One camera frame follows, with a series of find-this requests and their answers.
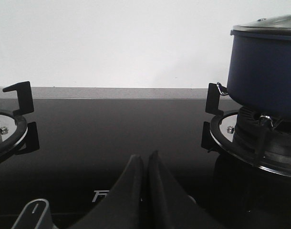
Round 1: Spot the grey stove control knob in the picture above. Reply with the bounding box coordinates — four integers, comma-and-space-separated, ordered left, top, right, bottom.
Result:
12, 198, 57, 229

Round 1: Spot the black pan support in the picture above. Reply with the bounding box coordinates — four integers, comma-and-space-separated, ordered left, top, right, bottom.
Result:
0, 81, 38, 163
205, 83, 291, 177

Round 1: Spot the dark blue cooking pot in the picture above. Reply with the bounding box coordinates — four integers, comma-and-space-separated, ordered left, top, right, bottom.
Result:
227, 30, 291, 120

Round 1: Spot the black left pan support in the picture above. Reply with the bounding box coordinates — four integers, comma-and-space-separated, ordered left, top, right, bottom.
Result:
0, 81, 38, 163

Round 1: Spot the glass pot lid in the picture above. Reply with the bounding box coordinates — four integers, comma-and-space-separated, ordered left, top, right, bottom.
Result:
233, 15, 291, 32

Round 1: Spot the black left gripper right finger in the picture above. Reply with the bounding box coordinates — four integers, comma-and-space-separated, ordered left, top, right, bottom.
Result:
142, 150, 225, 229

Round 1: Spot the black right burner head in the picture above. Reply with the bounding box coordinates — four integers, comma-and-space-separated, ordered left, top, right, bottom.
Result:
233, 107, 291, 156

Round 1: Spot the black right pan support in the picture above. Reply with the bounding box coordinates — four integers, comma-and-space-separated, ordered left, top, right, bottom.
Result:
205, 83, 291, 177

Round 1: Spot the black glass gas stove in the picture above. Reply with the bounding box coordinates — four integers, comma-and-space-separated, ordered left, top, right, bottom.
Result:
0, 99, 291, 229

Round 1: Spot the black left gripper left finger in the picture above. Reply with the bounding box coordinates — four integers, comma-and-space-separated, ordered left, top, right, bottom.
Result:
71, 155, 143, 229

